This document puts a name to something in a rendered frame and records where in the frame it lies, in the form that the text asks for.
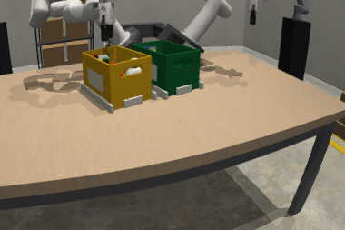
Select yellow crate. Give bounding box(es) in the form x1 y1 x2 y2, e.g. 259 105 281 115
82 45 152 110

